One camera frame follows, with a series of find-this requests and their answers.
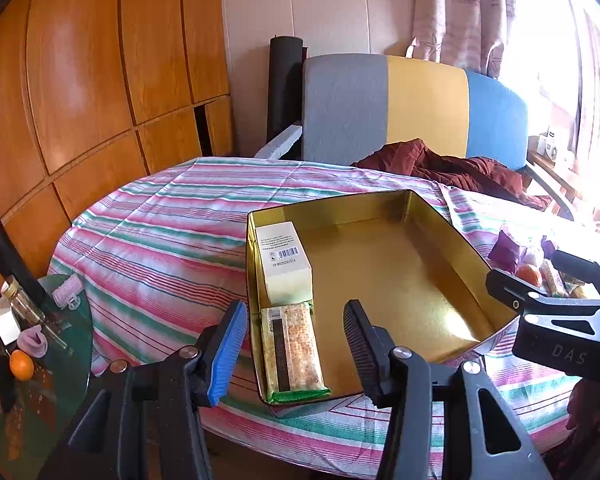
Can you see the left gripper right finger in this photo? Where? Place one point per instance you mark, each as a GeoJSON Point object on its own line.
{"type": "Point", "coordinates": [396, 378]}

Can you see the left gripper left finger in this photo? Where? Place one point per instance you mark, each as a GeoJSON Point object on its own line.
{"type": "Point", "coordinates": [196, 377]}

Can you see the orange tangerine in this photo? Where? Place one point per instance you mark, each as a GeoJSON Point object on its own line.
{"type": "Point", "coordinates": [530, 274]}

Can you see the white medicine box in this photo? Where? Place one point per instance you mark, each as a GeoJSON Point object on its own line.
{"type": "Point", "coordinates": [286, 270]}

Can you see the green wrapped cracker pack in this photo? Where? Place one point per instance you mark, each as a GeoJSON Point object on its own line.
{"type": "Point", "coordinates": [292, 365]}

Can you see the purple snack packet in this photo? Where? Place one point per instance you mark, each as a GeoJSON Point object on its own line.
{"type": "Point", "coordinates": [505, 253]}

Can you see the gold metal tin tray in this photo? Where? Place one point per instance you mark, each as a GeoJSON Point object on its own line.
{"type": "Point", "coordinates": [413, 272]}

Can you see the pink hair roller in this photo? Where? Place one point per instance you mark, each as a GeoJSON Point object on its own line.
{"type": "Point", "coordinates": [67, 295]}

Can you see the round glass side table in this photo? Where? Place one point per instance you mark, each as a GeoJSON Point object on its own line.
{"type": "Point", "coordinates": [45, 404]}

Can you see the orange on side table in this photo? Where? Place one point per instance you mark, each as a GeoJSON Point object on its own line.
{"type": "Point", "coordinates": [21, 365]}

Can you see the glass jar with lid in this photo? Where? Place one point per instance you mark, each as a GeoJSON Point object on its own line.
{"type": "Point", "coordinates": [20, 301]}

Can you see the dark red garment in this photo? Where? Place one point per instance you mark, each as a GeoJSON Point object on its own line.
{"type": "Point", "coordinates": [478, 174]}

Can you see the black tube on side table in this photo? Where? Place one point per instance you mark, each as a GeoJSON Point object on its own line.
{"type": "Point", "coordinates": [12, 264]}

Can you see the grey yellow blue chair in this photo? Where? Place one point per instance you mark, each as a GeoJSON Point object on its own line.
{"type": "Point", "coordinates": [353, 104]}

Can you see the wooden wardrobe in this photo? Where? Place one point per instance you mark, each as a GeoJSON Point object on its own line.
{"type": "Point", "coordinates": [98, 93]}

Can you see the black rolled mat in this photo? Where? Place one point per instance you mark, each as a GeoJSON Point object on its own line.
{"type": "Point", "coordinates": [286, 57]}

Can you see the patterned pink curtain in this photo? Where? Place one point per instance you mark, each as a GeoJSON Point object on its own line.
{"type": "Point", "coordinates": [469, 34]}

